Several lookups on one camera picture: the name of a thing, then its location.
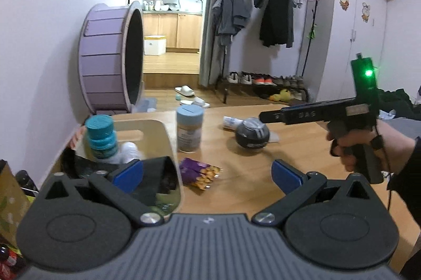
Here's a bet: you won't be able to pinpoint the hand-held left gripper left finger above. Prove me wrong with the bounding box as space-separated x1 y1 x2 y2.
39 159 164 228

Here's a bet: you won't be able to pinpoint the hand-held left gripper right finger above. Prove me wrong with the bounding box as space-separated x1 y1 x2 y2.
252 159 378 228

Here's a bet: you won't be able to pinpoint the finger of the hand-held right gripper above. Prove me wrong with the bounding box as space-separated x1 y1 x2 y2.
259 106 290 124

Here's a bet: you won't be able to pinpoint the white rounded object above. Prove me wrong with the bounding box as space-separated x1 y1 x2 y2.
112 142 143 165

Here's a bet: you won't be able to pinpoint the black plastic bag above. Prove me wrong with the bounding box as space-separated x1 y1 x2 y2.
62 149 181 202

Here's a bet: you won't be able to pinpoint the small white tube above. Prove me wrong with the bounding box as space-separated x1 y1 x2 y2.
222 116 244 131

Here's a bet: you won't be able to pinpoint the cream plastic basket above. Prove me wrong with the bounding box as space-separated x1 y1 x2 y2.
49 119 183 216

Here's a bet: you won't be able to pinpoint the zip bag of green gum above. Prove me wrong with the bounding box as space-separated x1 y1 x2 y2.
151 193 181 213

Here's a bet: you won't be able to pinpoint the teal plastic bottle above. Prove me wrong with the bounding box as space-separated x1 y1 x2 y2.
85 115 118 164

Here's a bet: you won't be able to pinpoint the purple snack packet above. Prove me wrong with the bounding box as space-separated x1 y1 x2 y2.
178 158 222 191

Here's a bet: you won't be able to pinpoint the toothpick jar with blue lid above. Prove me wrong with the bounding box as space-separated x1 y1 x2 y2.
176 105 204 153

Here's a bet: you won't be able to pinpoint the person's right forearm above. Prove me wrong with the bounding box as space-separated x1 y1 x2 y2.
386 135 421 271

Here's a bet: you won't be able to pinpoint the person's right hand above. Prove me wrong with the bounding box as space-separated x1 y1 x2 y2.
327 124 415 174

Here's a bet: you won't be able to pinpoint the yellow duck plush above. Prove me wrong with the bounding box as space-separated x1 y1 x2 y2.
270 89 292 102

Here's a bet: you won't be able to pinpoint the black clothes pile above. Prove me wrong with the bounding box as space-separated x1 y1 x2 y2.
375 88 421 119

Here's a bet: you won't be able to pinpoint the row of shoes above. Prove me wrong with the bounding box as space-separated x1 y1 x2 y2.
228 71 308 88

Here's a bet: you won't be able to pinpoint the black coat rack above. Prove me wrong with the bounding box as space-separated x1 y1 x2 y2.
215 0 321 103

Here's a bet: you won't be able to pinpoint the white wardrobe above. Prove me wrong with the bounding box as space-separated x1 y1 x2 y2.
309 0 400 103

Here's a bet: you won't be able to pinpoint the grey curtain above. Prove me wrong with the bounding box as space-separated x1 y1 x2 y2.
199 0 235 88

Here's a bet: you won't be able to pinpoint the black hanging jacket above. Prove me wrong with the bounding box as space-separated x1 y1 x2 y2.
260 0 295 48

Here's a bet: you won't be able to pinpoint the grey hanging clothing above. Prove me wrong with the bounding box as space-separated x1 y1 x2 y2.
212 0 252 45

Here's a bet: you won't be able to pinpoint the purple cat wheel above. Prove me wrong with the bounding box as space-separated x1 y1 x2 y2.
76 1 157 116

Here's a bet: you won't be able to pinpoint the brown cardboard box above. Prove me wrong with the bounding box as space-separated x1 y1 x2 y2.
0 162 33 251

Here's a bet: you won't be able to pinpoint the wooden kitchen cabinets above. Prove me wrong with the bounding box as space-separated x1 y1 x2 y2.
142 13 203 53

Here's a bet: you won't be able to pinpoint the white foam box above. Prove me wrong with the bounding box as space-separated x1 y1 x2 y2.
144 35 167 56

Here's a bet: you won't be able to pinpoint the cola bottles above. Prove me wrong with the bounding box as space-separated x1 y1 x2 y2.
0 244 27 276

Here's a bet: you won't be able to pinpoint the white kitchen dishes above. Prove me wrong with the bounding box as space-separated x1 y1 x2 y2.
142 0 180 12

